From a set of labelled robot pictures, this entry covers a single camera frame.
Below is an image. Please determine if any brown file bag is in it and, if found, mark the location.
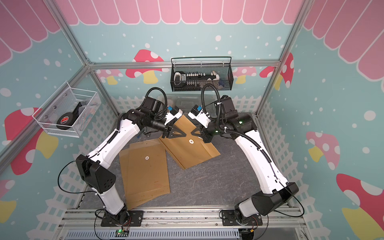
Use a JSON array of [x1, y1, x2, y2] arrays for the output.
[[159, 116, 220, 170], [125, 139, 171, 210], [119, 140, 169, 195]]

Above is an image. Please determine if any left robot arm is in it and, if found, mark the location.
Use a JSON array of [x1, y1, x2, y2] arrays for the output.
[[74, 87, 185, 228]]

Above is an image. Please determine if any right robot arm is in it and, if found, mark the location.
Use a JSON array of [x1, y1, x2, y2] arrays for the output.
[[188, 84, 299, 225]]

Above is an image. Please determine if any clear plastic storage box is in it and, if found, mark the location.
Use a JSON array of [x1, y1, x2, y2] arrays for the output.
[[167, 94, 217, 117]]

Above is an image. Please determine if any black power strip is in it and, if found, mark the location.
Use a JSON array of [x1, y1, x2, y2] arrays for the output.
[[171, 72, 220, 91]]

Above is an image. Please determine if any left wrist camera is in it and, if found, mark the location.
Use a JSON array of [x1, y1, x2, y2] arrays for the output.
[[165, 106, 183, 125]]

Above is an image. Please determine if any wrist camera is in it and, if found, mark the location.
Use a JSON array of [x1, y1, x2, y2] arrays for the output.
[[188, 105, 212, 128], [165, 106, 183, 125]]

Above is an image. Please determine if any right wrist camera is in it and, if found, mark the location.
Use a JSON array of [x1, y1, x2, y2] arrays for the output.
[[188, 105, 212, 128]]

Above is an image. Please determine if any black wire mesh basket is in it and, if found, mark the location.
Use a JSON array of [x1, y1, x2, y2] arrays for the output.
[[170, 57, 234, 92]]

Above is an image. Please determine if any white wire mesh basket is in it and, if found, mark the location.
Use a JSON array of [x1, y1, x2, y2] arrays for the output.
[[32, 82, 101, 138]]

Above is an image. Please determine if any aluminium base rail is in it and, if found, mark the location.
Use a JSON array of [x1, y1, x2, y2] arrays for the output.
[[53, 206, 312, 240]]

